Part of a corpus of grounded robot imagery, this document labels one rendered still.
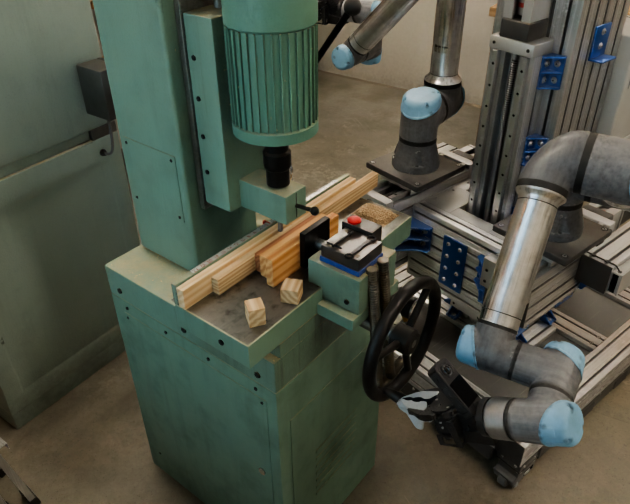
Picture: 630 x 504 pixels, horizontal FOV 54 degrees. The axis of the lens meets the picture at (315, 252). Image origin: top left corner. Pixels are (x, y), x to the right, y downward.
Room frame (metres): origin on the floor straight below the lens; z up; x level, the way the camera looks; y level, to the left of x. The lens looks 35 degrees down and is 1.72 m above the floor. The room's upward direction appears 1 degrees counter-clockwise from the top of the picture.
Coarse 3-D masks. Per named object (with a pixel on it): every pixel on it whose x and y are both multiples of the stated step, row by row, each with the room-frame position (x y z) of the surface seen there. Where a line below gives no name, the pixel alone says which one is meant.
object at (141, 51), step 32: (96, 0) 1.34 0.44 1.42; (128, 0) 1.28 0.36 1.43; (160, 0) 1.22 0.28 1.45; (128, 32) 1.29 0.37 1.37; (160, 32) 1.22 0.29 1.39; (128, 64) 1.30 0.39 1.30; (160, 64) 1.23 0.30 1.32; (128, 96) 1.31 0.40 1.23; (160, 96) 1.24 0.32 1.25; (128, 128) 1.33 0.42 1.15; (160, 128) 1.25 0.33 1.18; (128, 160) 1.34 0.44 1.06; (160, 160) 1.26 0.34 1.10; (192, 160) 1.24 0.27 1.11; (160, 192) 1.27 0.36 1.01; (192, 192) 1.23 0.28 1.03; (160, 224) 1.29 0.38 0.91; (192, 224) 1.22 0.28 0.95; (224, 224) 1.30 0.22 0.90; (192, 256) 1.22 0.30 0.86
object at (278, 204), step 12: (240, 180) 1.22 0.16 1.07; (252, 180) 1.21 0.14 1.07; (264, 180) 1.21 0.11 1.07; (240, 192) 1.22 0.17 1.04; (252, 192) 1.19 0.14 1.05; (264, 192) 1.17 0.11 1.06; (276, 192) 1.16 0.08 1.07; (288, 192) 1.16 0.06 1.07; (300, 192) 1.17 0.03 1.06; (252, 204) 1.19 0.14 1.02; (264, 204) 1.17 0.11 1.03; (276, 204) 1.15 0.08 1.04; (288, 204) 1.14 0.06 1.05; (276, 216) 1.15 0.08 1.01; (288, 216) 1.14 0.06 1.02
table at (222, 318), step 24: (408, 216) 1.33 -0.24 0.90; (384, 240) 1.23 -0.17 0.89; (240, 288) 1.04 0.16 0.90; (264, 288) 1.04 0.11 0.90; (312, 288) 1.04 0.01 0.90; (192, 312) 0.97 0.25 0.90; (216, 312) 0.97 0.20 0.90; (240, 312) 0.97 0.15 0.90; (288, 312) 0.96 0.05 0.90; (312, 312) 1.02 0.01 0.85; (336, 312) 1.00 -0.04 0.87; (216, 336) 0.92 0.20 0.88; (240, 336) 0.89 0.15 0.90; (264, 336) 0.90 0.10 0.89; (288, 336) 0.95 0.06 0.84; (240, 360) 0.88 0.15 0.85
